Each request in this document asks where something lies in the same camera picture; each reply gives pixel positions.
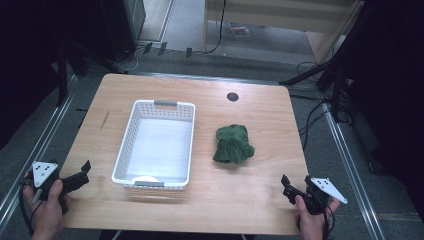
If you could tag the red printed paper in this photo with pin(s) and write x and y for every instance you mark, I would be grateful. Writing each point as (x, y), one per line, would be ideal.
(240, 31)

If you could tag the black curtain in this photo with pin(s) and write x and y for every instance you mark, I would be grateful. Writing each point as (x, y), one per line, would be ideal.
(26, 56)
(393, 83)

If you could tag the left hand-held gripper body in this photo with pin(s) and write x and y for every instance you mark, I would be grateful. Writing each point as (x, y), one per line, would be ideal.
(41, 173)

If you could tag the dark round table grommet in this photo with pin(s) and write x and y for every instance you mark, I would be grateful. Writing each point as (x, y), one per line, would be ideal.
(232, 97)

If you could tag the person's right hand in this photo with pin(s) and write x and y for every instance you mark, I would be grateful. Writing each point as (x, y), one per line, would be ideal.
(311, 225)

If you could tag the dark cabinet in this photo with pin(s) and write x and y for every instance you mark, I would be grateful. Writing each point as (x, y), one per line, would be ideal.
(123, 26)

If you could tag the black metal stand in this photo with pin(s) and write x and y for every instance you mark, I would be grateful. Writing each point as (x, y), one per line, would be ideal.
(62, 76)

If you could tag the light wooden shelf unit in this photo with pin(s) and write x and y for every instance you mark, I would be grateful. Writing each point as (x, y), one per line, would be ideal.
(283, 15)

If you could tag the aluminium floor rail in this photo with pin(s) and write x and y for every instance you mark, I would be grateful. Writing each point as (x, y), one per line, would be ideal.
(353, 180)
(43, 133)

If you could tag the black tripod stand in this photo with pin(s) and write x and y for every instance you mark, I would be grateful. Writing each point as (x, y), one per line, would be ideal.
(320, 71)

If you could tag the person's left hand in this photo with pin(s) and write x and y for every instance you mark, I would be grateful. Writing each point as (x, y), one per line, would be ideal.
(50, 213)

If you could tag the grey tape strip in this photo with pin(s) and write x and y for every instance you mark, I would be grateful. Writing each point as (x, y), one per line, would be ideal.
(189, 52)
(147, 48)
(162, 48)

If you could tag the white perforated plastic basket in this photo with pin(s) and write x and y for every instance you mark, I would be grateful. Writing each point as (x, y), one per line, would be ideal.
(160, 146)

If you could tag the dark green cloth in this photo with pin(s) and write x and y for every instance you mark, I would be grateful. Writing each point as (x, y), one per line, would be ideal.
(233, 145)

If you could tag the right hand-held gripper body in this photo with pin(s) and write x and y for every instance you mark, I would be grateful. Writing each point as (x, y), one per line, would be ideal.
(325, 187)

